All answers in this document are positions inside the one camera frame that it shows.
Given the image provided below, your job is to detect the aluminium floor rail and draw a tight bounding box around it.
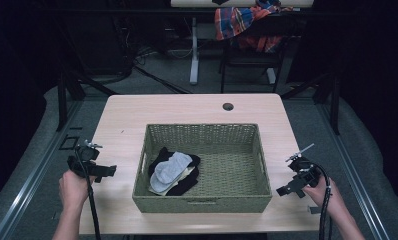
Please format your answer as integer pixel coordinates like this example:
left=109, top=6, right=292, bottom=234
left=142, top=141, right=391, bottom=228
left=315, top=101, right=391, bottom=240
left=0, top=99, right=85, bottom=240

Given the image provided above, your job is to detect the person's left hand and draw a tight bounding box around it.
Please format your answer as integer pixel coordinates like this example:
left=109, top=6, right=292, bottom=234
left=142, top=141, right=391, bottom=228
left=58, top=169, right=97, bottom=214

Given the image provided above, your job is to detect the white desk with legs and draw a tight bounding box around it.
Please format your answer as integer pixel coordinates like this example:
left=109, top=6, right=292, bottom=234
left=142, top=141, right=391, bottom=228
left=170, top=0, right=315, bottom=86

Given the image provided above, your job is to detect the person's right hand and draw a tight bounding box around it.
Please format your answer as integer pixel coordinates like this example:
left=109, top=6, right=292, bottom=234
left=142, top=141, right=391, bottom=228
left=301, top=176, right=342, bottom=214

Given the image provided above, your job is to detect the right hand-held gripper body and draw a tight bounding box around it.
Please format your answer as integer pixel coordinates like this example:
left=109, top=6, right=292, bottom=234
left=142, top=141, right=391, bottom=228
left=285, top=143, right=323, bottom=188

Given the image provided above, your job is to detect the black metal stand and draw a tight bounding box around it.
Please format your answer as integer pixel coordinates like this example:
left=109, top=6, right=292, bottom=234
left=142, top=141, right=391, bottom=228
left=280, top=71, right=341, bottom=136
left=55, top=68, right=118, bottom=132

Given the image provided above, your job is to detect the plaid cloth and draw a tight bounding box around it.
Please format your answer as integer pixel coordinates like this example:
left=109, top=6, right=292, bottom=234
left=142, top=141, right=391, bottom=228
left=214, top=0, right=294, bottom=53

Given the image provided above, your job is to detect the black square frame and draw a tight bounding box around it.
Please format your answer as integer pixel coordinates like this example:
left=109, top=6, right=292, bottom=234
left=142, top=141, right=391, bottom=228
left=58, top=134, right=81, bottom=151

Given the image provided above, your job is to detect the cream sock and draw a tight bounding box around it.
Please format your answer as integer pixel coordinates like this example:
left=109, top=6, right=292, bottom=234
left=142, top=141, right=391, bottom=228
left=148, top=165, right=197, bottom=196

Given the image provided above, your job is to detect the grey sock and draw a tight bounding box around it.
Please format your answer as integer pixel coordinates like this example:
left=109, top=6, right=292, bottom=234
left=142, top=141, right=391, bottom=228
left=149, top=151, right=194, bottom=194

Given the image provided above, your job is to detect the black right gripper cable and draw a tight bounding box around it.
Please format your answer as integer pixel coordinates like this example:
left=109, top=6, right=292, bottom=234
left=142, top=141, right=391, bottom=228
left=308, top=162, right=334, bottom=240

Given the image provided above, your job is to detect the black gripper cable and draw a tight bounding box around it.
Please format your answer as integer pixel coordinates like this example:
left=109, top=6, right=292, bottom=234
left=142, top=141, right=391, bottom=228
left=308, top=162, right=334, bottom=240
left=74, top=148, right=102, bottom=240

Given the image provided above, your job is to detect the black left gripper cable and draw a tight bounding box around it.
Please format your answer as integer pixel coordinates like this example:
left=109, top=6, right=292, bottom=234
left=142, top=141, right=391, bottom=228
left=74, top=148, right=102, bottom=240

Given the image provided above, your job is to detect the black floor cable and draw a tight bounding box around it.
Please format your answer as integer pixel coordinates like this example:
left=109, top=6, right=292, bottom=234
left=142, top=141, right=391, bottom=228
left=133, top=64, right=192, bottom=95

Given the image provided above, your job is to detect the green woven basket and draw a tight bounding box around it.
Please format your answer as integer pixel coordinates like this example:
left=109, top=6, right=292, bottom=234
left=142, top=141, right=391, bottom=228
left=132, top=123, right=274, bottom=214

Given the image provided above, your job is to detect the black chair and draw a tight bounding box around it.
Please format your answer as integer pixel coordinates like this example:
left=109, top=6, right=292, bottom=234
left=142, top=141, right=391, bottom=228
left=219, top=13, right=303, bottom=94

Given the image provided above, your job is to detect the black sock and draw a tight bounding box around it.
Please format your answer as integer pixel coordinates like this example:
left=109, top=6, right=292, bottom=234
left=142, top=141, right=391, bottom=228
left=148, top=146, right=202, bottom=197

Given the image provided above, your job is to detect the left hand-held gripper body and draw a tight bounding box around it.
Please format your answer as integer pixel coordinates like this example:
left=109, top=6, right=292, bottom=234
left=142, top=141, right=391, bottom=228
left=66, top=139, right=104, bottom=178

